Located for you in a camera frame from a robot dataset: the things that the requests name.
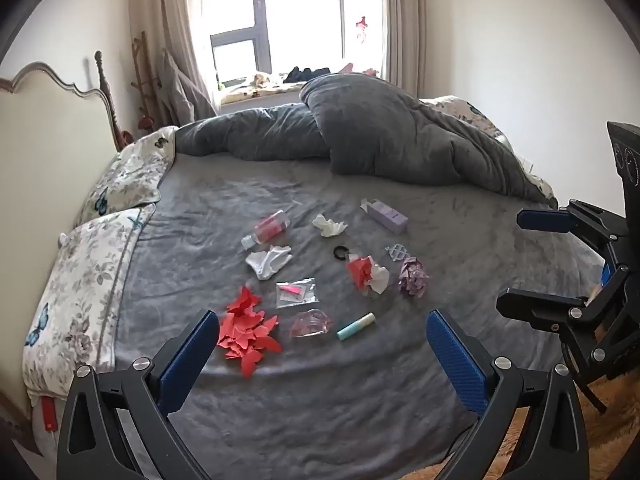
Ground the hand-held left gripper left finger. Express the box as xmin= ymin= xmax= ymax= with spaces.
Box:
xmin=57 ymin=308 xmax=221 ymax=480

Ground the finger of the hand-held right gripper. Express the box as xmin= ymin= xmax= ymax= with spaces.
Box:
xmin=516 ymin=200 xmax=629 ymax=261
xmin=496 ymin=265 xmax=633 ymax=332

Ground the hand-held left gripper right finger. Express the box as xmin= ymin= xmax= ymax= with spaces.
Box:
xmin=425 ymin=308 xmax=588 ymax=480

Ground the pile of red paper butterflies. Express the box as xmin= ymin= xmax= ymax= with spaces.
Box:
xmin=216 ymin=286 xmax=282 ymax=380

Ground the purple paper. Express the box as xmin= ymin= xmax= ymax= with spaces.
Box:
xmin=398 ymin=257 xmax=431 ymax=298

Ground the red and clear plastic wrapper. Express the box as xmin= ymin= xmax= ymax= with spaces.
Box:
xmin=347 ymin=254 xmax=391 ymax=296

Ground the plastic bottle with red label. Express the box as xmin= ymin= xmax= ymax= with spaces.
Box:
xmin=241 ymin=209 xmax=287 ymax=251

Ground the white tissue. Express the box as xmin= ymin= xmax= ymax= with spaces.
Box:
xmin=312 ymin=214 xmax=349 ymax=238

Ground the teal lip balm tube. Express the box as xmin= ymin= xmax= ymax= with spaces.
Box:
xmin=336 ymin=312 xmax=376 ymax=342

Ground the grey bed sheet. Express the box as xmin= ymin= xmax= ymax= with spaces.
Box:
xmin=107 ymin=150 xmax=608 ymax=478

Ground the crumpled white cloth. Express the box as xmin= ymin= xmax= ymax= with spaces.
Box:
xmin=245 ymin=244 xmax=293 ymax=281

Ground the clear bag with pink item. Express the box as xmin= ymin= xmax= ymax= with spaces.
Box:
xmin=276 ymin=277 xmax=319 ymax=309

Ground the crumpled clear plastic wrap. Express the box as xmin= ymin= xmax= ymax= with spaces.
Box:
xmin=289 ymin=308 xmax=335 ymax=338

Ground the floral pillow with teal butterfly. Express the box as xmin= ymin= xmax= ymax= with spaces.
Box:
xmin=22 ymin=205 xmax=156 ymax=396

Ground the light purple carton box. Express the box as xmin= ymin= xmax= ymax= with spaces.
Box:
xmin=360 ymin=198 xmax=408 ymax=234

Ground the grey duvet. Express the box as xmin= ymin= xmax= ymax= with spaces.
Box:
xmin=172 ymin=72 xmax=556 ymax=206

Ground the beige curtain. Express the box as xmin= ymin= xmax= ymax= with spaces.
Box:
xmin=377 ymin=0 xmax=453 ymax=101
xmin=129 ymin=0 xmax=221 ymax=128

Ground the cream upholstered headboard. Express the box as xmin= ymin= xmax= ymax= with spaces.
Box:
xmin=0 ymin=50 xmax=133 ymax=426

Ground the floral window seat mat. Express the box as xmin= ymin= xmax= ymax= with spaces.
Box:
xmin=219 ymin=72 xmax=311 ymax=106

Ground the wooden coat rack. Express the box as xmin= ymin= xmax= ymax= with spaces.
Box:
xmin=131 ymin=31 xmax=161 ymax=133

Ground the black clothing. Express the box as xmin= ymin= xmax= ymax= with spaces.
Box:
xmin=284 ymin=66 xmax=332 ymax=83

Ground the dark framed window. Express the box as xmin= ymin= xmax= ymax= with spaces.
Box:
xmin=202 ymin=0 xmax=386 ymax=87

